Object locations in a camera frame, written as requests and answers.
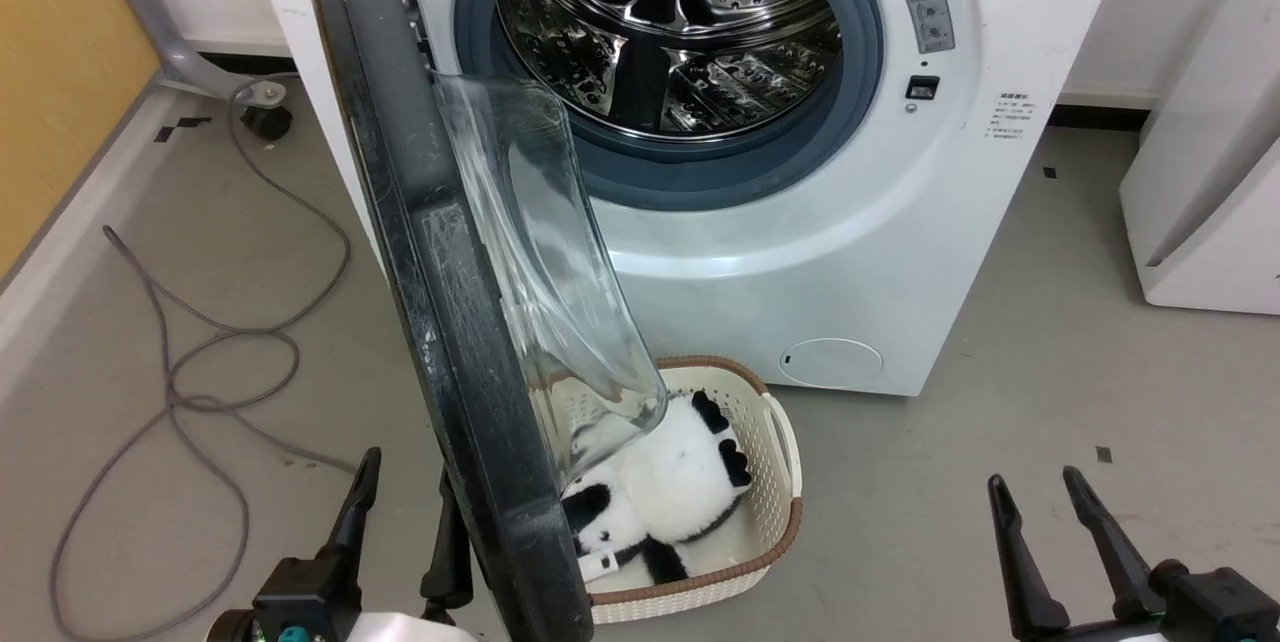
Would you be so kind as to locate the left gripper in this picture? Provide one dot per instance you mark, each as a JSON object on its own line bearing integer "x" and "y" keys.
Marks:
{"x": 300, "y": 597}

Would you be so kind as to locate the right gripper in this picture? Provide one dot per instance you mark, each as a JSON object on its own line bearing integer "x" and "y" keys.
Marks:
{"x": 1220, "y": 612}

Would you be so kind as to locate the black washing machine door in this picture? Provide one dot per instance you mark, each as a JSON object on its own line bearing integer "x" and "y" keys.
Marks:
{"x": 450, "y": 322}

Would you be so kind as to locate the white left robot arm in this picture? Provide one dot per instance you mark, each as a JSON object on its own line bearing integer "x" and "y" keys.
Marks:
{"x": 395, "y": 628}

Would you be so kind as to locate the white front-load washing machine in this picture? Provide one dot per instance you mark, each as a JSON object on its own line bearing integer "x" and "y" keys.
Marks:
{"x": 860, "y": 252}

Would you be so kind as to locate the black door latch socket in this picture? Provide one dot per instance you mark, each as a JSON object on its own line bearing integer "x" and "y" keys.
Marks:
{"x": 922, "y": 88}

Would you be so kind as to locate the grey rubber door gasket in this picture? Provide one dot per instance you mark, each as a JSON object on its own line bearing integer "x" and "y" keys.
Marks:
{"x": 860, "y": 72}

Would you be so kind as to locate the panda plush toy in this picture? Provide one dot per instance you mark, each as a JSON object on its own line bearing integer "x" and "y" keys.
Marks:
{"x": 680, "y": 482}

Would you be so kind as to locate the cream plastic laundry basket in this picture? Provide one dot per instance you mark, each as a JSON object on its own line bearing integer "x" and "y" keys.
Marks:
{"x": 775, "y": 482}

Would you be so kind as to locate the round white filter cover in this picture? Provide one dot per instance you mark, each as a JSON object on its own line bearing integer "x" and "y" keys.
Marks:
{"x": 830, "y": 363}

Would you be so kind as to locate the white appliance cabinet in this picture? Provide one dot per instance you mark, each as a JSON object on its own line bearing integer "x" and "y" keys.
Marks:
{"x": 1215, "y": 172}

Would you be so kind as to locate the black caster wheel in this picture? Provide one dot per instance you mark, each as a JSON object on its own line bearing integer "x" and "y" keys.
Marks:
{"x": 267, "y": 122}

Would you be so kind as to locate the grey metal stand leg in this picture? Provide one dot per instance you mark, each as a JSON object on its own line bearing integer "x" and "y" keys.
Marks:
{"x": 165, "y": 42}

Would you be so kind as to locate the grey warning label sticker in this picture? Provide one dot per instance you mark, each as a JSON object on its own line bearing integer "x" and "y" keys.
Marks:
{"x": 925, "y": 7}

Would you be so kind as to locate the stainless steel washer drum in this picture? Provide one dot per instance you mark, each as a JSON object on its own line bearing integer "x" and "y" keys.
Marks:
{"x": 690, "y": 32}

